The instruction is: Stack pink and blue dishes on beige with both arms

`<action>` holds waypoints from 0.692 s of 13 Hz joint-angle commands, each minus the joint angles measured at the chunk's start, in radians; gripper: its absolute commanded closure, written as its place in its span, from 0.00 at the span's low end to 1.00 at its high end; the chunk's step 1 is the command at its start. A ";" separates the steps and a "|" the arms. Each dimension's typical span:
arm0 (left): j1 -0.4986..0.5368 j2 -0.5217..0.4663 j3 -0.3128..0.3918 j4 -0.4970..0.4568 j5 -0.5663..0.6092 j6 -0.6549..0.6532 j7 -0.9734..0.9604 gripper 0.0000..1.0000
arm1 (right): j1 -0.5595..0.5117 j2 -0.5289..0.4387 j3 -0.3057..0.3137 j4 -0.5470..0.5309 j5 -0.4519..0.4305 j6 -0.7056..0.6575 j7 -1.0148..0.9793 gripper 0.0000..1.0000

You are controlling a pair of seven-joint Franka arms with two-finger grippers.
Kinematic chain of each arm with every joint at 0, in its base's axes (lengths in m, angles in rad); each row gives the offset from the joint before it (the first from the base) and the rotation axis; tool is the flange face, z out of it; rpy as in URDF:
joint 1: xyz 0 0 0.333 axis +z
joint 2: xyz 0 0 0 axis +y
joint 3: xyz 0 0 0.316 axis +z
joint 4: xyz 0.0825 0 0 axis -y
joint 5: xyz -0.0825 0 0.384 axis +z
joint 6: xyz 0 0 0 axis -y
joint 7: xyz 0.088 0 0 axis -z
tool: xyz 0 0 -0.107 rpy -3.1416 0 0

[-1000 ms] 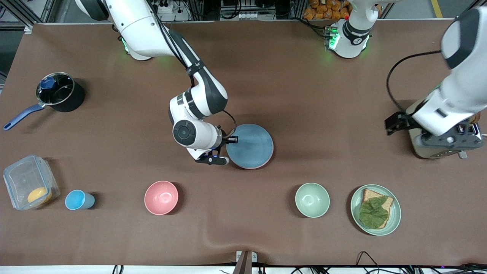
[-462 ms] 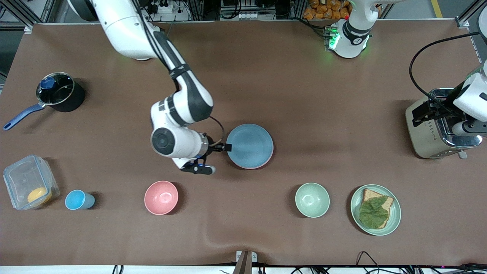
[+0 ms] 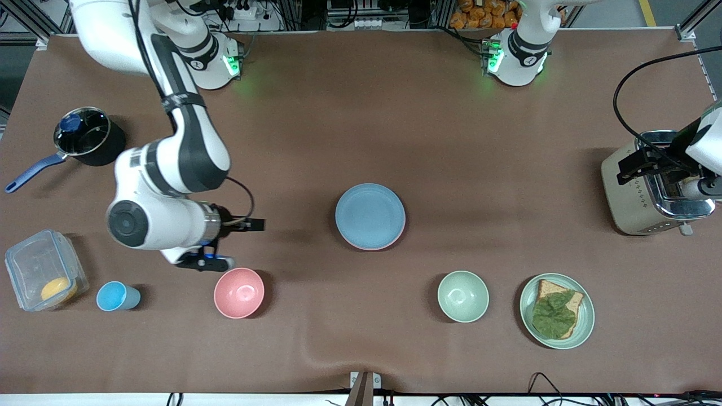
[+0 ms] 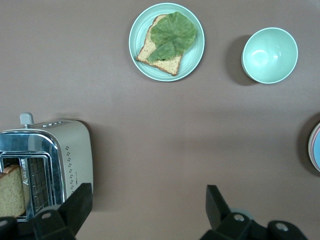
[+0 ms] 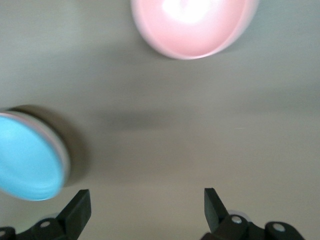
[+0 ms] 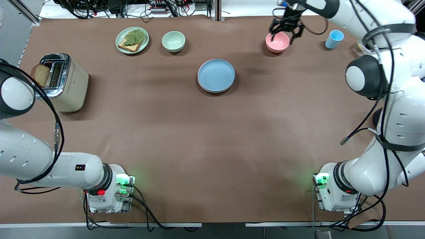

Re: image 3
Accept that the yellow round food piece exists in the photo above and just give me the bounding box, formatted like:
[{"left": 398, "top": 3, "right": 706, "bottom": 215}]
[{"left": 41, "top": 276, "right": 78, "bottom": 303}]

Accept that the clear plastic container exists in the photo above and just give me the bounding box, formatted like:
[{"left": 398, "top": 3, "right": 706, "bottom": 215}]
[{"left": 5, "top": 230, "right": 90, "bottom": 312}]

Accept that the blue cup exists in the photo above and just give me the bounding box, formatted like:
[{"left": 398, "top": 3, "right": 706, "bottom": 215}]
[{"left": 96, "top": 281, "right": 142, "bottom": 312}]

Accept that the pink plate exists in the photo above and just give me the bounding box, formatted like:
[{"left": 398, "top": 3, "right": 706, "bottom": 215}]
[{"left": 341, "top": 224, "right": 406, "bottom": 251}]

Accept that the metal camera bracket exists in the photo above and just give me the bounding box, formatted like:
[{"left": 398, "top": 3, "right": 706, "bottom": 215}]
[{"left": 349, "top": 371, "right": 382, "bottom": 406}]

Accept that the brown table cloth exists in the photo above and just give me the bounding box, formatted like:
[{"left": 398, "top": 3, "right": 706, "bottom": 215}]
[{"left": 0, "top": 28, "right": 722, "bottom": 395}]

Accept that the green plate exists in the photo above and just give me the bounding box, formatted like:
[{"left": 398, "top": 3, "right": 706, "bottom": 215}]
[{"left": 520, "top": 273, "right": 595, "bottom": 350}]

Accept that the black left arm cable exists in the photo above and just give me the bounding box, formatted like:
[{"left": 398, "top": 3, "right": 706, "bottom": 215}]
[{"left": 613, "top": 46, "right": 722, "bottom": 165}]

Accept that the pile of orange buns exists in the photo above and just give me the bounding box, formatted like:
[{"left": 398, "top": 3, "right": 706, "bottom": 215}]
[{"left": 450, "top": 0, "right": 522, "bottom": 30}]

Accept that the black pot with blue handle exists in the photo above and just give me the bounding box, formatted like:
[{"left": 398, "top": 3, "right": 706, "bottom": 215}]
[{"left": 5, "top": 107, "right": 127, "bottom": 195}]

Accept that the silver toaster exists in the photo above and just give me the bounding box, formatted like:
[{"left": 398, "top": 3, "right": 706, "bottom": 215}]
[{"left": 601, "top": 131, "right": 716, "bottom": 237}]

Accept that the green bowl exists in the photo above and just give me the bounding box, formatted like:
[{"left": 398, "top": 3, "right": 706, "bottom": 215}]
[{"left": 438, "top": 271, "right": 490, "bottom": 324}]

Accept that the green lettuce leaf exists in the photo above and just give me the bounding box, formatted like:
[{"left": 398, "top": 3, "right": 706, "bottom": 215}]
[{"left": 532, "top": 290, "right": 577, "bottom": 340}]

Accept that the aluminium frame profile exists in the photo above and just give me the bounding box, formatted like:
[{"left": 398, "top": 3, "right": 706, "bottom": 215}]
[
  {"left": 675, "top": 0, "right": 722, "bottom": 41},
  {"left": 0, "top": 0, "right": 77, "bottom": 51}
]

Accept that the toast bread slice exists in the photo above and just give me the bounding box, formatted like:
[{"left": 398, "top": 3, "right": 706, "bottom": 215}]
[{"left": 534, "top": 279, "right": 584, "bottom": 339}]

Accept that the blue plate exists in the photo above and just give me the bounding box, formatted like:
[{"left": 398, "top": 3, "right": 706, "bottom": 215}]
[{"left": 335, "top": 183, "right": 406, "bottom": 249}]

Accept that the glass lid with blue knob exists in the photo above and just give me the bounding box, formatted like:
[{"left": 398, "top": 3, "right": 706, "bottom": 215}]
[{"left": 54, "top": 107, "right": 112, "bottom": 157}]

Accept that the pink bowl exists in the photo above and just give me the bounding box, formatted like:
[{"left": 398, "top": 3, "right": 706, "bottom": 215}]
[{"left": 214, "top": 268, "right": 265, "bottom": 320}]

